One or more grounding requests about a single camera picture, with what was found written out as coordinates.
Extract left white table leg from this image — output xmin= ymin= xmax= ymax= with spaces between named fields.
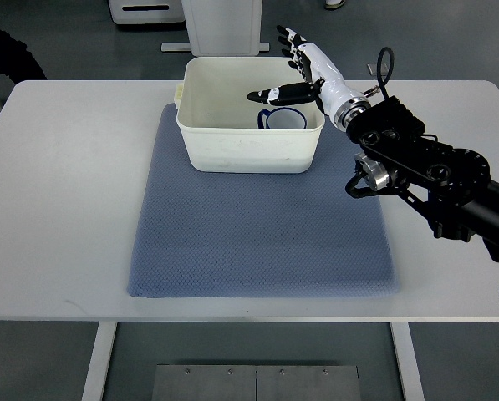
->
xmin=81 ymin=322 xmax=117 ymax=401

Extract white table leg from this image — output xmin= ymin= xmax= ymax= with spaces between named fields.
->
xmin=81 ymin=322 xmax=117 ymax=401
xmin=390 ymin=322 xmax=425 ymax=401

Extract right white table leg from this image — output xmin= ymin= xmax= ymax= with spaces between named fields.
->
xmin=390 ymin=322 xmax=425 ymax=401

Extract white cabinet with slot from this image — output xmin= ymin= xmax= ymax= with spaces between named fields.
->
xmin=108 ymin=0 xmax=185 ymax=25

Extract white grey sneaker upper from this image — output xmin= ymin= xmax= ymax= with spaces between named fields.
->
xmin=324 ymin=0 xmax=346 ymax=11

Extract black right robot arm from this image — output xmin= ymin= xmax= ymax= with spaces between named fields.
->
xmin=334 ymin=96 xmax=499 ymax=262

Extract white pedestal column base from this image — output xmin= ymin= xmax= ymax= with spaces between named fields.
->
xmin=160 ymin=0 xmax=270 ymax=57

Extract blue enamel mug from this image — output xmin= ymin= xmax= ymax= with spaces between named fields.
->
xmin=257 ymin=107 xmax=307 ymax=129

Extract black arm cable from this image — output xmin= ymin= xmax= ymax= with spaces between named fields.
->
xmin=364 ymin=46 xmax=395 ymax=101

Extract white plastic box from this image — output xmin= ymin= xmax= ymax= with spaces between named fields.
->
xmin=175 ymin=57 xmax=325 ymax=173

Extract person in black left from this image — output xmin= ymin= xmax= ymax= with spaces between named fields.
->
xmin=0 ymin=29 xmax=47 ymax=84

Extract blue textured mat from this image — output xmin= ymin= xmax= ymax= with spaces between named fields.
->
xmin=127 ymin=105 xmax=399 ymax=298

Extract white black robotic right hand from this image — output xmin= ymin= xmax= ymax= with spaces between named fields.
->
xmin=247 ymin=26 xmax=369 ymax=132

